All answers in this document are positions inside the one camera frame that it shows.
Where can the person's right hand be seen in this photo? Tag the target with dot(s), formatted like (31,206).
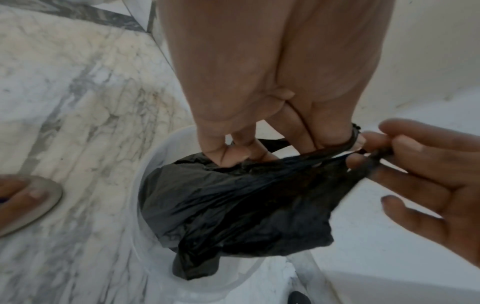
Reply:
(450,178)

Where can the person's left hand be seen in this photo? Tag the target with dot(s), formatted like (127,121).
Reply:
(262,74)

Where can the white translucent bucket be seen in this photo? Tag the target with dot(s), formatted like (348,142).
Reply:
(161,148)

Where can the black plastic bag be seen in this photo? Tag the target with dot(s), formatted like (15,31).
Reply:
(243,207)

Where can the black power adapter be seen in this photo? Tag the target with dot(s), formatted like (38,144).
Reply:
(299,297)

